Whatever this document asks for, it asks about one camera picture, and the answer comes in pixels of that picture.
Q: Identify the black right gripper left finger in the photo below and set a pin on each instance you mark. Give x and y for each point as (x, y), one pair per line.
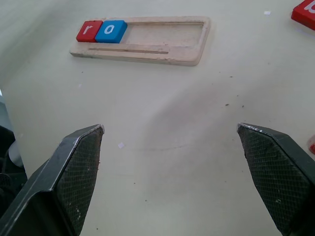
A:
(61, 186)

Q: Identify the wooden letter tray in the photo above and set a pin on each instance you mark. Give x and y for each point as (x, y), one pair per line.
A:
(172, 50)

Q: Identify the blue letter o tile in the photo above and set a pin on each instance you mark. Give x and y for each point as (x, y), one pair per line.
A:
(111, 31)

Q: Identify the silver robot body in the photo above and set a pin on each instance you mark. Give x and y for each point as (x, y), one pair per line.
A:
(7, 147)

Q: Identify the red tile edge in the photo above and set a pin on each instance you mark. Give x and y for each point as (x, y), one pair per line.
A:
(312, 145)

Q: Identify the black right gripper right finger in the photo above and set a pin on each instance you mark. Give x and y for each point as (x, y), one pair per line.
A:
(278, 177)

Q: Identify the red letter r tile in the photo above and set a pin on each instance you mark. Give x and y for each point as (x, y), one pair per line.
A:
(88, 30)

